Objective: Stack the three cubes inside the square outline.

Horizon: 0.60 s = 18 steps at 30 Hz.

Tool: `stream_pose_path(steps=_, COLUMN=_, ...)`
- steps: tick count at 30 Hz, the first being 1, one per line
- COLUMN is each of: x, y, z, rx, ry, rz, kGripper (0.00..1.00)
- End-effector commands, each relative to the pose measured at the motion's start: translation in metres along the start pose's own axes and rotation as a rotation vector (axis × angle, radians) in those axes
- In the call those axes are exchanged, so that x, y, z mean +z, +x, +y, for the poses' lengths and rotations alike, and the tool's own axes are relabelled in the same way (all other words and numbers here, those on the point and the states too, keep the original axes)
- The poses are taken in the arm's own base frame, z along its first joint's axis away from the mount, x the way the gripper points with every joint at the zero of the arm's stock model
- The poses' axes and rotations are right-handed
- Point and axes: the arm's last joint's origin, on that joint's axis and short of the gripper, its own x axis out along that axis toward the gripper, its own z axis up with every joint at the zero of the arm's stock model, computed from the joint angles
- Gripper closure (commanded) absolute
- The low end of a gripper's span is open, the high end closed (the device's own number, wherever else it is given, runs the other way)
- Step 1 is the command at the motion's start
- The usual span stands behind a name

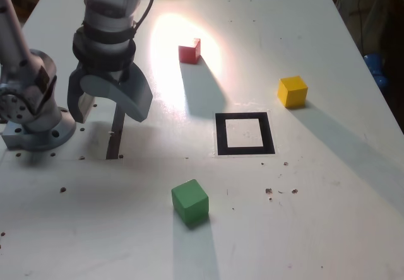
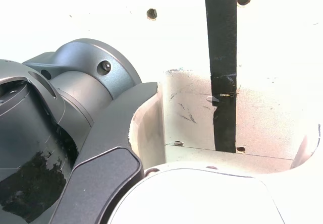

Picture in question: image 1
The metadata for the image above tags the black tape square outline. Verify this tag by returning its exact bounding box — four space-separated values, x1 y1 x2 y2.
214 112 276 157

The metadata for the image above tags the blue plastic object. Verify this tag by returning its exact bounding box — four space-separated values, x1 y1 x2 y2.
363 52 389 88

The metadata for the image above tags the red cube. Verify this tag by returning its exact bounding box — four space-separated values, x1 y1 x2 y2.
178 37 202 64

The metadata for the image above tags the black tape strip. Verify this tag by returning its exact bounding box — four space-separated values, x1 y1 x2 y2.
105 102 126 160

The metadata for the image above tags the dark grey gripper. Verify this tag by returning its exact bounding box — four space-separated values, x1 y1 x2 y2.
67 62 155 124

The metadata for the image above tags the green cube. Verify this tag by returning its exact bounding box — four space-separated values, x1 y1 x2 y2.
171 178 210 230

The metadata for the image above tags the beige cloth bundle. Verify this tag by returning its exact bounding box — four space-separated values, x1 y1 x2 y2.
335 0 404 57

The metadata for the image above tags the yellow cube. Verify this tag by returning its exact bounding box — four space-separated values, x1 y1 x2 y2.
276 75 309 108

